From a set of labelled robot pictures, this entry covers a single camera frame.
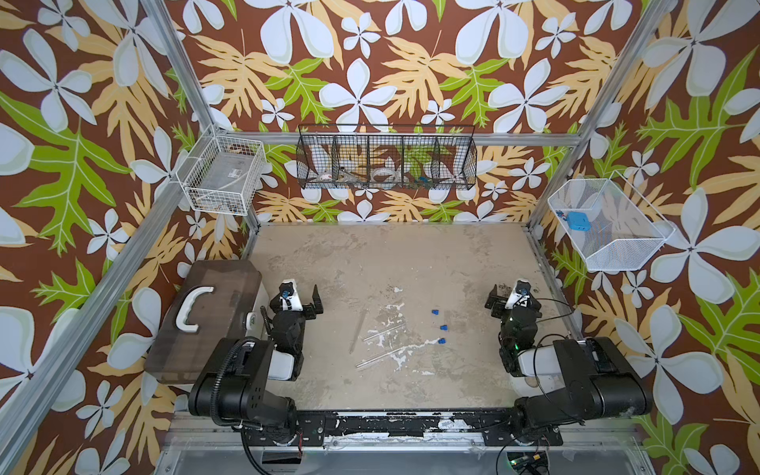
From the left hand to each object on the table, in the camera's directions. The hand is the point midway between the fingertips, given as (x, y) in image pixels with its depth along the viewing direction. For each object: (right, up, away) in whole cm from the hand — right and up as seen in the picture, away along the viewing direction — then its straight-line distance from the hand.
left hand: (300, 285), depth 88 cm
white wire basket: (-23, +33, -2) cm, 41 cm away
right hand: (+64, -1, +1) cm, 64 cm away
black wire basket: (+26, +42, +9) cm, 50 cm away
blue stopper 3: (+44, -17, +1) cm, 47 cm away
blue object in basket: (+83, +19, -2) cm, 85 cm away
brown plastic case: (-20, -3, -12) cm, 23 cm away
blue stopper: (+43, -10, +7) cm, 44 cm away
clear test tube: (+26, -15, +3) cm, 30 cm away
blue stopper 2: (+44, -14, +4) cm, 47 cm away
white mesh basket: (+90, +17, -6) cm, 92 cm away
